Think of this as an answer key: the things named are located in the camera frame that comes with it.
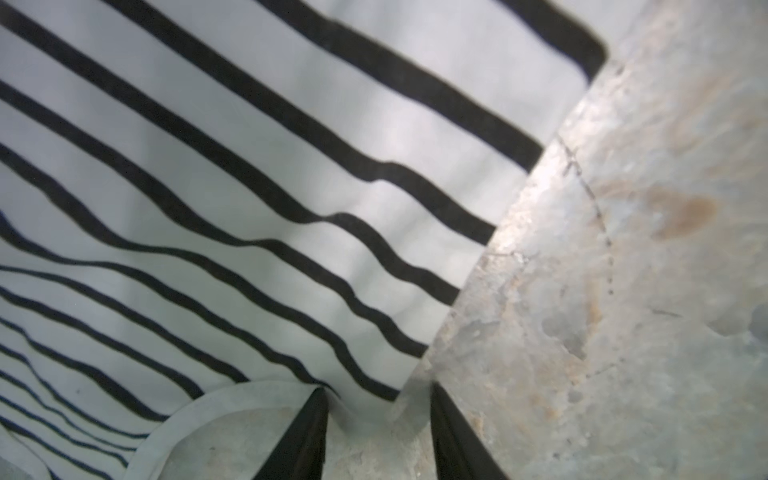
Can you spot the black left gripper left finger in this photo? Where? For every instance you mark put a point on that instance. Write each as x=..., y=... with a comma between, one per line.
x=301, y=452

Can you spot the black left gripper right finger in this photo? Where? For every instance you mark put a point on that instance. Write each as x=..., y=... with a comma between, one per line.
x=458, y=451

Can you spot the black white striped tank top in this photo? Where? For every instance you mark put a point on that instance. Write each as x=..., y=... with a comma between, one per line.
x=199, y=198

